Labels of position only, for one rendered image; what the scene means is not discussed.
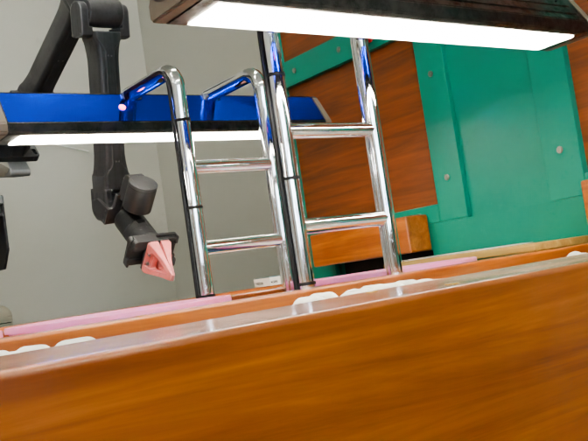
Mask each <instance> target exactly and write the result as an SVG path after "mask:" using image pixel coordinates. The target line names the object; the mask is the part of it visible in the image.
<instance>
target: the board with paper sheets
mask: <svg viewBox="0 0 588 441"><path fill-rule="evenodd" d="M583 243H588V235H582V236H576V237H570V238H563V239H557V240H551V241H539V242H533V243H526V244H520V245H514V246H508V247H503V248H492V249H486V250H481V251H474V252H467V253H461V254H455V255H443V256H437V257H431V258H424V259H418V260H412V261H404V262H402V266H407V265H413V264H419V263H431V262H437V261H444V260H451V259H458V258H465V257H472V256H476V257H477V259H480V258H488V257H494V256H507V255H514V254H520V253H528V252H532V251H534V252H535V251H540V250H545V249H555V248H561V247H567V246H572V245H578V244H583Z"/></svg>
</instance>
